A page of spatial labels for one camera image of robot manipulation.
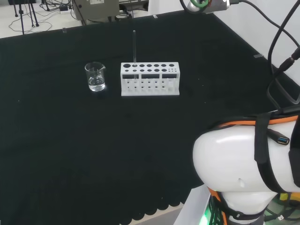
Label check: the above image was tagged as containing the white test tube rack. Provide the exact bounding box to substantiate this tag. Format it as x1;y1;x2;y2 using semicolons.
120;61;180;97

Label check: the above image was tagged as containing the small clear glass beaker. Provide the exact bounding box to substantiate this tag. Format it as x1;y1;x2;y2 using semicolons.
84;61;106;92

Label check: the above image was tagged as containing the black bench cloth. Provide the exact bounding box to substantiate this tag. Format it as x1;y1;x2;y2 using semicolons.
0;12;300;223

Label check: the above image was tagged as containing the gray equipment box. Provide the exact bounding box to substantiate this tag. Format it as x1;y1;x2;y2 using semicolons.
72;0;120;22

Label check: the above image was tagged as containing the black tripod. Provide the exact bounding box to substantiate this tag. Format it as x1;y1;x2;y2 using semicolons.
13;0;40;35

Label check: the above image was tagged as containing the black USB cable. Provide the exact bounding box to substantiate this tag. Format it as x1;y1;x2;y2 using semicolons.
266;127;291;146

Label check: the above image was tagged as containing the thin gray floor cable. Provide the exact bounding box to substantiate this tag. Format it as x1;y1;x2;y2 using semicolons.
8;13;53;33

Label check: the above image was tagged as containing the thick black cable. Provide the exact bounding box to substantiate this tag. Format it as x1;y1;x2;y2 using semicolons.
228;0;300;115

